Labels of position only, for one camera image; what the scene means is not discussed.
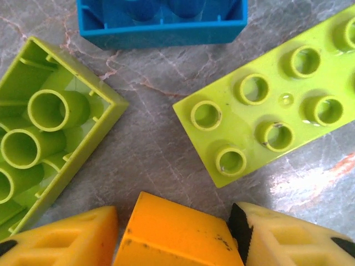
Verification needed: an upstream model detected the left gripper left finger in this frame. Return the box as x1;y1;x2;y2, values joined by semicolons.
0;205;120;266

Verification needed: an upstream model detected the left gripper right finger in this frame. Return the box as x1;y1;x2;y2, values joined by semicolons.
227;201;355;266

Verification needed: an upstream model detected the orange lego brick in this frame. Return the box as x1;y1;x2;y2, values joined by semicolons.
113;191;245;266

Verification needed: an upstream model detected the green lego brick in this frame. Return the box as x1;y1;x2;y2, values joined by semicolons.
172;4;355;188
0;35;130;241

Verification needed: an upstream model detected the blue lego brick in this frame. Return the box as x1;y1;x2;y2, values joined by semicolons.
76;0;249;51

